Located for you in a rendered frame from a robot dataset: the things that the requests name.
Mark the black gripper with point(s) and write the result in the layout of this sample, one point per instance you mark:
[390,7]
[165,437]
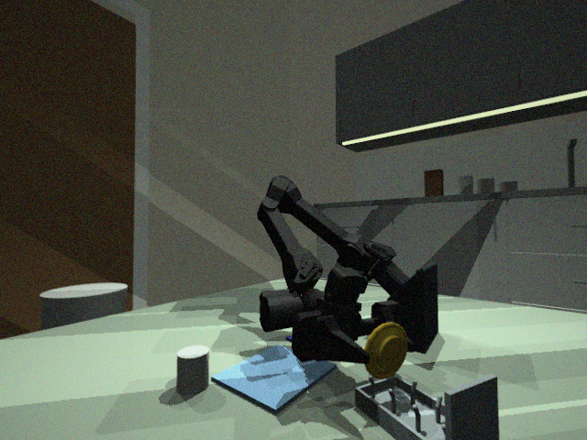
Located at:
[322,335]

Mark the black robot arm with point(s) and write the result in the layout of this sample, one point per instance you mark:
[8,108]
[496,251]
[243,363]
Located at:
[302,270]

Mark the dark grey cylinder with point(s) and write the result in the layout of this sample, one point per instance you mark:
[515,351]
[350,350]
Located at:
[192,374]

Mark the light blue flat square slab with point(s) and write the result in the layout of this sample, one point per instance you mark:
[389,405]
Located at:
[274,378]

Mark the yellow plate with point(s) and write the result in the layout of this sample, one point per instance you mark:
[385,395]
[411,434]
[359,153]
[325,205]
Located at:
[387,347]

